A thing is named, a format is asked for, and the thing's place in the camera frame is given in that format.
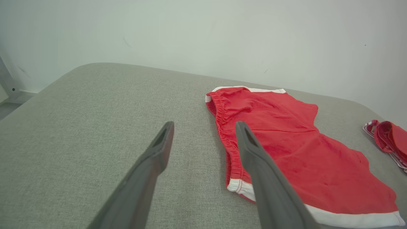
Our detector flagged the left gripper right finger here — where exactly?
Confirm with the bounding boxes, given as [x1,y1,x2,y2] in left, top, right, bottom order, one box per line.
[235,121,321,229]

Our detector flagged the red jersey shirt white sleeves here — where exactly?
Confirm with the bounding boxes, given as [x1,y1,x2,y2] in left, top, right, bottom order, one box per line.
[362,120,407,174]

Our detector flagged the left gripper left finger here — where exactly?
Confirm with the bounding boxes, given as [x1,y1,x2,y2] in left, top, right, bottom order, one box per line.
[87,121,175,229]

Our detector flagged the red shorts white trim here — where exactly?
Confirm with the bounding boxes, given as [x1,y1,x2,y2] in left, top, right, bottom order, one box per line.
[205,86,406,229]

